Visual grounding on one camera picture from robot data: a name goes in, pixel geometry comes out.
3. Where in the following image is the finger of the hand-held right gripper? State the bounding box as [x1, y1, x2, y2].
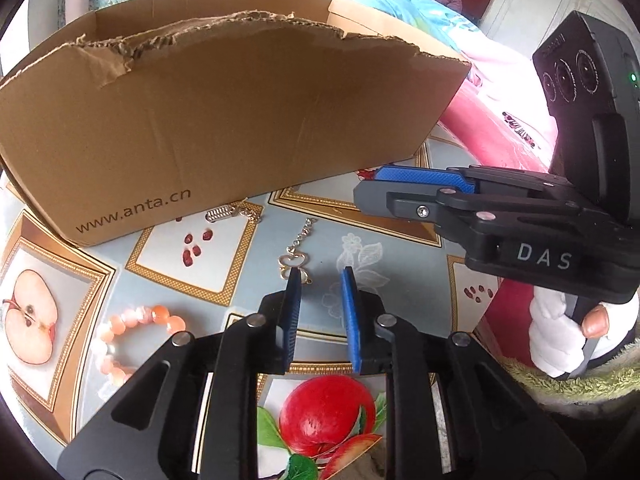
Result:
[372, 164, 561, 196]
[353, 180, 626, 256]

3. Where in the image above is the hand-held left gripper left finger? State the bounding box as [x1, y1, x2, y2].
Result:
[57, 266, 302, 480]

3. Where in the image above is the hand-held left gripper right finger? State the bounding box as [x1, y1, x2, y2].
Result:
[340, 266, 586, 480]

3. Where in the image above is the chain with gold pendant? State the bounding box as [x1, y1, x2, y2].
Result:
[277, 216, 321, 286]

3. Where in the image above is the chain with silver spring charm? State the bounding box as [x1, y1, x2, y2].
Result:
[205, 201, 263, 224]

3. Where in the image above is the pink bead bracelet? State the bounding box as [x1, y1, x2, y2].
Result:
[92, 304, 187, 386]

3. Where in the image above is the torn cardboard box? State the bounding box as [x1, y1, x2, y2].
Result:
[0, 0, 472, 248]

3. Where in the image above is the person's right hand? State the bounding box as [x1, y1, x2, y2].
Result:
[527, 285, 613, 378]

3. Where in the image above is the fruit print tablecloth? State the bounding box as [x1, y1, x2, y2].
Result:
[0, 130, 506, 480]

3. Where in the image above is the pink blanket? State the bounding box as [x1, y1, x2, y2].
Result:
[435, 30, 558, 176]

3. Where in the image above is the blue blanket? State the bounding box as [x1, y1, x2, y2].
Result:
[322, 0, 483, 56]

